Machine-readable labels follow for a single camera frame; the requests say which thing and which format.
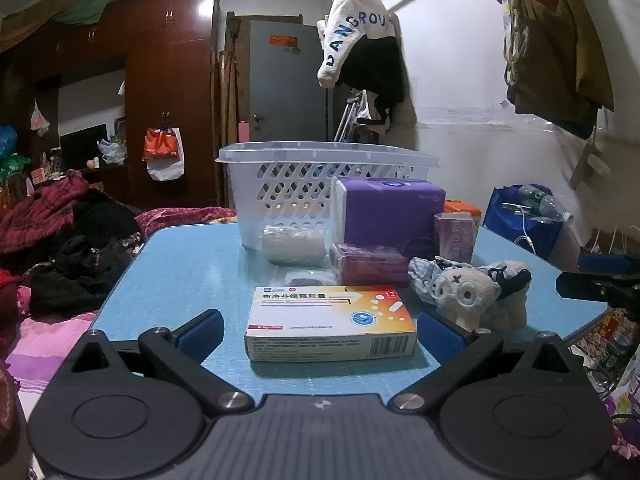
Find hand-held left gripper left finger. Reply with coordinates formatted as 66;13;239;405
64;309;256;417

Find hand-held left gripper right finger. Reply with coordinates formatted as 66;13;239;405
389;310;587;417

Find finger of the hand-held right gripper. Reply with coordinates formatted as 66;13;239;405
579;254;640;273
556;271;640;307

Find clear plastic bag dark item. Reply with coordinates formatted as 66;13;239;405
270;267;335;291

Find white orange medicine box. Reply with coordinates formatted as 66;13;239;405
244;284;419;364

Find purple tissue pack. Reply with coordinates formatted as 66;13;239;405
331;176;447;261

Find white plastic laundry basket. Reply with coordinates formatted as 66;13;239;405
215;141;441;252

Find red printed bag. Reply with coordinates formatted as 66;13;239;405
575;305;640;376

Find plush sheep toy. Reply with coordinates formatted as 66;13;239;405
431;259;532;332

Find crumpled light blue cloth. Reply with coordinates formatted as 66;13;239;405
408;255;453;303

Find clear plastic bottle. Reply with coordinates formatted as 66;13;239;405
517;185;552;203
536;195;575;223

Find blue shopping bag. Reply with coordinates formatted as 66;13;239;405
482;185;566;261

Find small purple tissue packet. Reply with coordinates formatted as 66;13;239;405
433;211;476;264

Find maroon tissue packet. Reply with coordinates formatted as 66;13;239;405
331;242;412;287

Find maroon floral blanket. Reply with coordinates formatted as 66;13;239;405
134;206;238;241

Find white bandage roll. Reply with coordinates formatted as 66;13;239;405
261;225;327;267

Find black clothes pile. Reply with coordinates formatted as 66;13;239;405
22;190;146;316

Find pink striped blanket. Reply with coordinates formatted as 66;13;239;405
5;310;98;411

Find orange white plastic bag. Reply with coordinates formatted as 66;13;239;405
142;126;185;182

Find red plaid cloth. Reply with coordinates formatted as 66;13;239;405
0;169;91;253

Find small white plastic bag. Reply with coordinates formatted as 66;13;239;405
97;138;126;165

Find brown hanging bag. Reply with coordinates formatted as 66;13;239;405
505;0;616;141

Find black television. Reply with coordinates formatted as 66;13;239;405
60;123;108;170

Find white black hanging bag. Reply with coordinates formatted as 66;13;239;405
357;90;391;133

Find wooden boards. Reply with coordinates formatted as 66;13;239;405
215;10;251;146

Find brown wooden wardrobe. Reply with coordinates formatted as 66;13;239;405
0;0;221;211

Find grey door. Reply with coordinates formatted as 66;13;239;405
248;20;336;143

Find white red hanging bag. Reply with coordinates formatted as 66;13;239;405
30;100;51;136

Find black hanging garment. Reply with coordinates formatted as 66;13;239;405
340;12;407;111

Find white hoodie blue letters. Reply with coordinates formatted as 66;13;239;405
316;0;396;87

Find white cable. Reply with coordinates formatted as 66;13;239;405
500;202;538;256

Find metal folding frame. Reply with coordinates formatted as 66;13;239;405
332;91;366;142

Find yellow green strap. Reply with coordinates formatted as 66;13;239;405
502;0;531;86

